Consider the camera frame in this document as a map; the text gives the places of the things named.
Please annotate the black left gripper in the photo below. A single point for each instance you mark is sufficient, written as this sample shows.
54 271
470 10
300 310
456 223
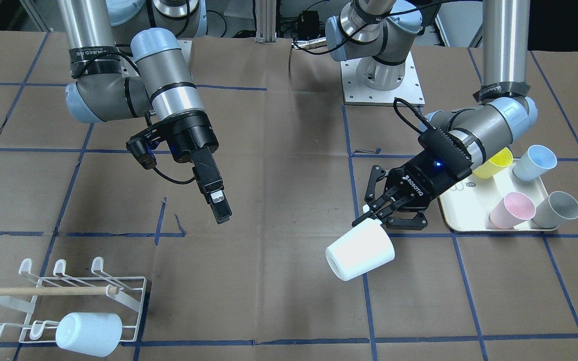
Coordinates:
421 181

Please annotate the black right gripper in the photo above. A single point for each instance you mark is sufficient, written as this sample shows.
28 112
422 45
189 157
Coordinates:
194 141

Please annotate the white plastic cup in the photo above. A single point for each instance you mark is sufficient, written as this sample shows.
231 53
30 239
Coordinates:
363 248

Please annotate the light blue plastic cup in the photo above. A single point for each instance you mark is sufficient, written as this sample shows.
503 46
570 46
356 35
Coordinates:
91 333

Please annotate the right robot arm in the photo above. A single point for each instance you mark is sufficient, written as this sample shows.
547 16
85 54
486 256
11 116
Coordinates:
127 61

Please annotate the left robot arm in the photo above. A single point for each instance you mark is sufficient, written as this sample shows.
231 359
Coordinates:
372 42

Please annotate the pink plastic cup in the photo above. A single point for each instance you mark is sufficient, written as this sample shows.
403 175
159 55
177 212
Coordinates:
514 209

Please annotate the yellow plastic cup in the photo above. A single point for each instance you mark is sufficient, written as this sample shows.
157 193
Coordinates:
495 164

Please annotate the light blue cup back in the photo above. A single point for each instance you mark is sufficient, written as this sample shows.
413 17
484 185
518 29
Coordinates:
537 160

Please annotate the grey plastic cup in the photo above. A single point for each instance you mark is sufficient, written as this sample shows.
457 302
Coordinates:
558 208

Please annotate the cream serving tray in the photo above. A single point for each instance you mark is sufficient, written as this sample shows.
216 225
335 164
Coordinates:
466 207

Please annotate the black power adapter box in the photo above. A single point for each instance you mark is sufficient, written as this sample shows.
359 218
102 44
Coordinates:
308 25

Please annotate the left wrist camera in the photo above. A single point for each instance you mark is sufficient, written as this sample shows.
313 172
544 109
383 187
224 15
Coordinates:
444 153

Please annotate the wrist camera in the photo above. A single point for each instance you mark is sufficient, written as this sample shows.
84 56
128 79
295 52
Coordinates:
444 153
142 145

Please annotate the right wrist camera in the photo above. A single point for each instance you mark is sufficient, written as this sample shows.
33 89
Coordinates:
142 145

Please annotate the white wire cup rack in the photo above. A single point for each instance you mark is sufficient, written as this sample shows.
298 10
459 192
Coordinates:
129 291

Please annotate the aluminium frame post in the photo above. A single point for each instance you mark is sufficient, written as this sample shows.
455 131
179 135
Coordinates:
265 20

